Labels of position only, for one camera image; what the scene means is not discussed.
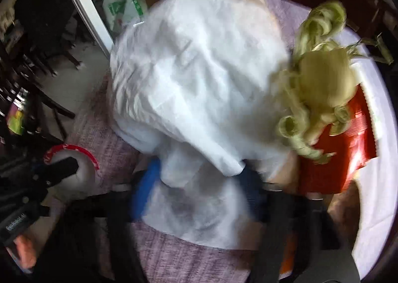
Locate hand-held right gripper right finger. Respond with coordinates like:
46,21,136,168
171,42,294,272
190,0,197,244
239,166,361,283

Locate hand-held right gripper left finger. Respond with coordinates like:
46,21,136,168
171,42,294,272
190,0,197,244
34,159,163,283

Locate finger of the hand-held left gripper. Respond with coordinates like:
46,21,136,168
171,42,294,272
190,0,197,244
39,158,80,188

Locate red rimmed white paper cup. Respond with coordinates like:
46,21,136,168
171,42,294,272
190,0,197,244
44,144,100,201

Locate red snack packet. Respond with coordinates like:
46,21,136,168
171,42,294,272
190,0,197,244
297,86,379,195

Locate white tissue paper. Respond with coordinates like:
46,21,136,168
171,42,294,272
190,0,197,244
109,0,299,250

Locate person's left hand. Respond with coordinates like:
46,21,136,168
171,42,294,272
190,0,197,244
13,236,38,269

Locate dark wooden chair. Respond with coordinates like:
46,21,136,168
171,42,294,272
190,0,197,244
0,0,82,144

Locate yellow-green curly ribbon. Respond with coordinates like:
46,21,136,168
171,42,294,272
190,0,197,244
274,1,393,165

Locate white door frame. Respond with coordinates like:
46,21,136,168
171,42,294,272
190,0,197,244
55,0,116,51

